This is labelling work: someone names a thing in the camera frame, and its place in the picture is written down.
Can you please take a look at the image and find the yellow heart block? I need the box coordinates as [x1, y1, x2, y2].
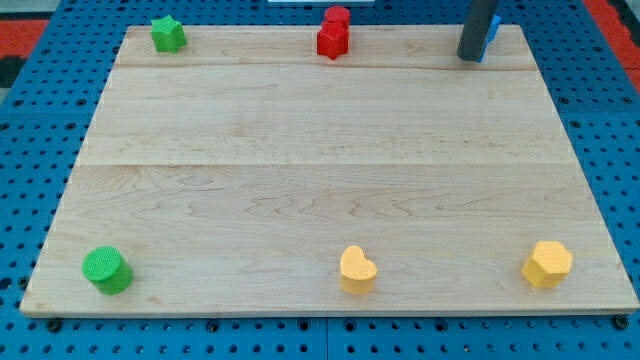
[339, 245, 378, 295]

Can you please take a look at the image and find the yellow hexagon block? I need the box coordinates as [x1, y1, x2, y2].
[520, 241, 574, 289]

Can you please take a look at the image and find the light wooden board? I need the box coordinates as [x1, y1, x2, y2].
[21, 25, 639, 318]

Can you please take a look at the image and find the red star block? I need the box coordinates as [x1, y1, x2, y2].
[316, 21, 349, 60]

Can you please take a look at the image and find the green star block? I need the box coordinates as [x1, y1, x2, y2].
[151, 15, 187, 53]

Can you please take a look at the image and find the red cylinder block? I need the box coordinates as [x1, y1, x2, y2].
[323, 5, 351, 28]

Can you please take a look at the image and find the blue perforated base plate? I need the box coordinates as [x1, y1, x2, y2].
[1, 1, 639, 359]

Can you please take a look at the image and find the green cylinder block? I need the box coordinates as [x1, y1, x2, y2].
[81, 246, 133, 295]

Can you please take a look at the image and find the blue block behind tool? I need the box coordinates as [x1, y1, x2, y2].
[477, 15, 502, 63]

